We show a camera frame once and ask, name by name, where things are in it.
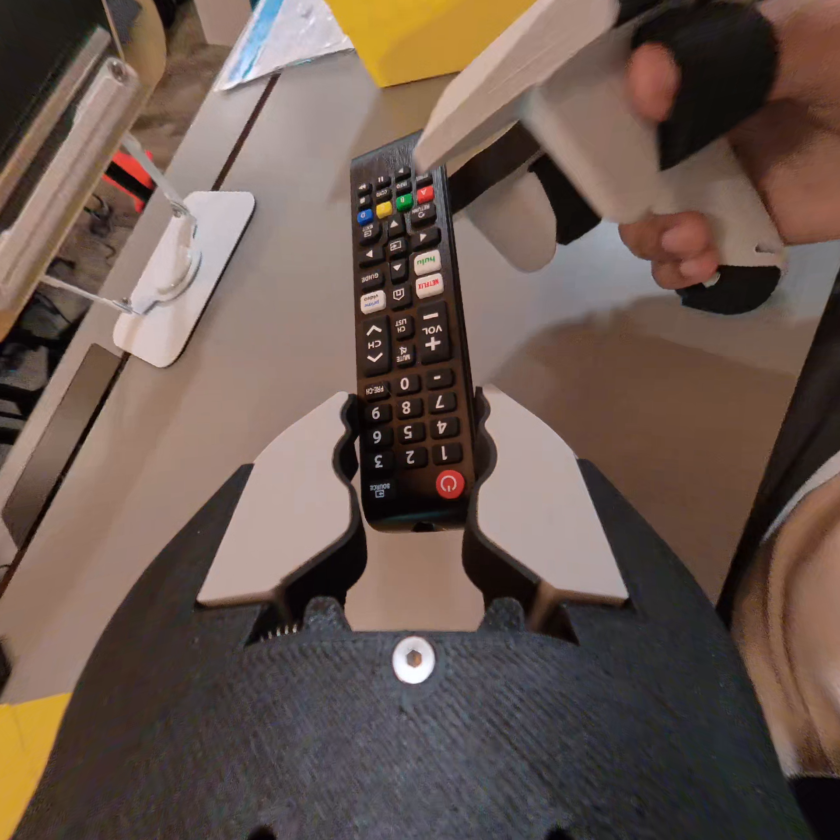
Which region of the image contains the yellow plastic bin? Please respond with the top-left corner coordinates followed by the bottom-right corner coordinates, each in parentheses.
top-left (325, 0), bottom-right (539, 88)

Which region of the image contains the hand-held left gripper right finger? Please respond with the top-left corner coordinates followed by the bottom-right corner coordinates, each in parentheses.
top-left (462, 387), bottom-right (630, 608)

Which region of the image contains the person's right hand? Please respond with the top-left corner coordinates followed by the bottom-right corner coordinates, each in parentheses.
top-left (619, 0), bottom-right (840, 291)

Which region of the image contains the printed paper sheet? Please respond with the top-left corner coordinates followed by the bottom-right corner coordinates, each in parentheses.
top-left (213, 0), bottom-right (355, 91)

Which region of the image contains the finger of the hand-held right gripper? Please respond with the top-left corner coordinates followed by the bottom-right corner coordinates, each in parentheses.
top-left (448, 125), bottom-right (601, 274)
top-left (412, 0), bottom-right (664, 225)

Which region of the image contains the person's white knit sweater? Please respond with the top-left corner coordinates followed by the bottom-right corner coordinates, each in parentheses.
top-left (731, 472), bottom-right (840, 782)

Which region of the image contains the grey desk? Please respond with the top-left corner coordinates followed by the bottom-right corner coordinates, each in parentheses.
top-left (0, 52), bottom-right (840, 703)

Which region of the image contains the black TV remote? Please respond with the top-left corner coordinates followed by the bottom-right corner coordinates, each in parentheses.
top-left (350, 131), bottom-right (475, 532)

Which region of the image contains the person's green zip jacket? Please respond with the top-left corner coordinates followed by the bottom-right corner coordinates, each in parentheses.
top-left (715, 276), bottom-right (840, 624)

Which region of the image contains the yellow plastic object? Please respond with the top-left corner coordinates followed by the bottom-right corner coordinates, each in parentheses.
top-left (0, 692), bottom-right (73, 840)

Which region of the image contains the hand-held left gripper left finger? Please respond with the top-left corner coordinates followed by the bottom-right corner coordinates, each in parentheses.
top-left (197, 392), bottom-right (367, 608)

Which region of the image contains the white metal stand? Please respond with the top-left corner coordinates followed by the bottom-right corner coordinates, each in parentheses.
top-left (39, 138), bottom-right (257, 368)

